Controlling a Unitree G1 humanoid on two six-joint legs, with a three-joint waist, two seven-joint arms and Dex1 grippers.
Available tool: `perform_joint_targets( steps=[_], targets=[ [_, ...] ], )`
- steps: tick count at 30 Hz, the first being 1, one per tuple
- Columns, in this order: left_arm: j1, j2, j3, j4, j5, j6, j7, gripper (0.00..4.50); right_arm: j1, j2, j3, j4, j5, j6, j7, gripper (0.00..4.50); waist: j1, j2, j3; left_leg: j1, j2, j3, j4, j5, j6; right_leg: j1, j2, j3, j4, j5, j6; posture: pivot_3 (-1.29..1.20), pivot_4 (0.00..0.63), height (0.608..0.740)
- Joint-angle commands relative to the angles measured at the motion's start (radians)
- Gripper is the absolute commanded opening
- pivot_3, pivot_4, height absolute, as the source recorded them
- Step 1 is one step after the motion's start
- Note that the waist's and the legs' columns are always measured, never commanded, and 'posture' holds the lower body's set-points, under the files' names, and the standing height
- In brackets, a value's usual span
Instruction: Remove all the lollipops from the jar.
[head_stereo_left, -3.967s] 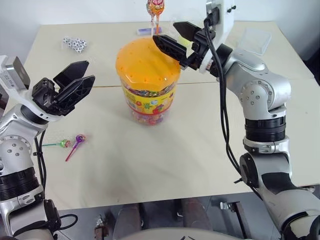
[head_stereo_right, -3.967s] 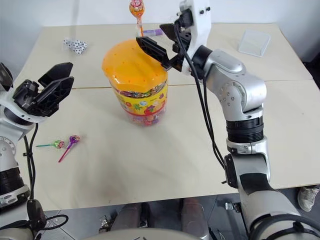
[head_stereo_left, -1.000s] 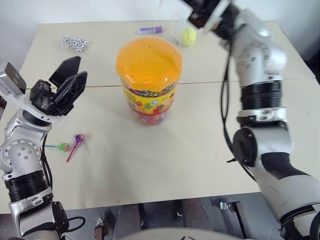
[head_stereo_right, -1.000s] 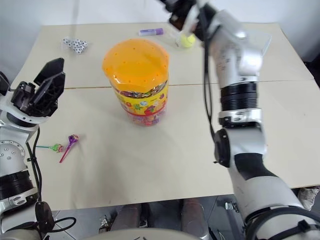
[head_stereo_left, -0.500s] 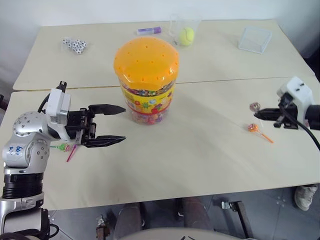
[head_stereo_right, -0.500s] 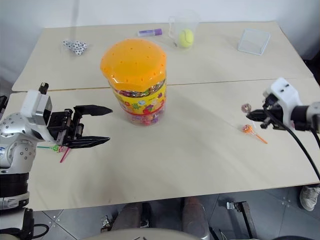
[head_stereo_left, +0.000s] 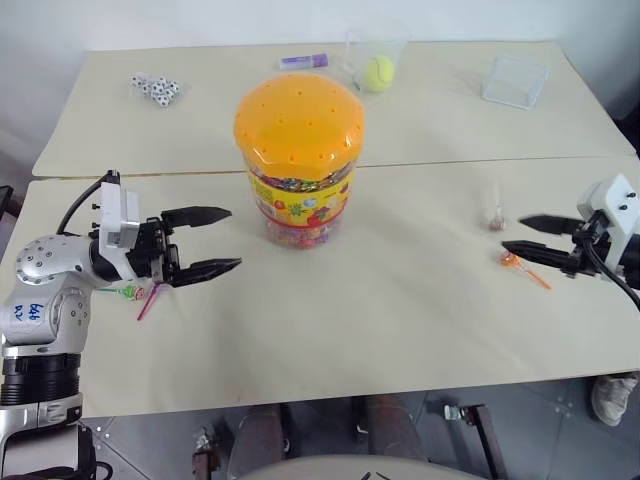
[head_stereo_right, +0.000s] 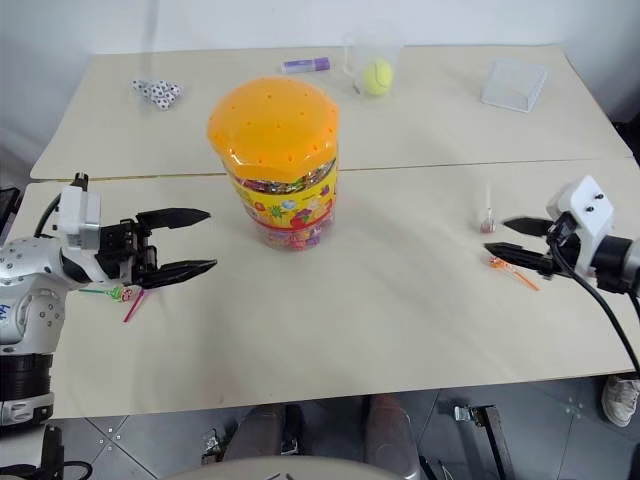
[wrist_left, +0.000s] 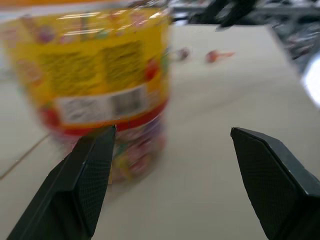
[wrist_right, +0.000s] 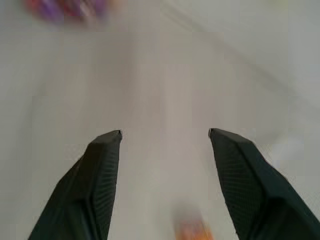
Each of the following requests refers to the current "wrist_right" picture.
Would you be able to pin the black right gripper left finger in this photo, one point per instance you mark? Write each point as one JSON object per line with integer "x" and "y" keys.
{"x": 82, "y": 190}

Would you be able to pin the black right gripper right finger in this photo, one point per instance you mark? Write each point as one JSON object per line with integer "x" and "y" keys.
{"x": 252, "y": 185}

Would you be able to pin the jar of colourful lollipops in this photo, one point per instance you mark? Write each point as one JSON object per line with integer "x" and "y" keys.
{"x": 66, "y": 8}

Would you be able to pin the orange lollipop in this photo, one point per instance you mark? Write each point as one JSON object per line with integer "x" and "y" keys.
{"x": 191, "y": 228}

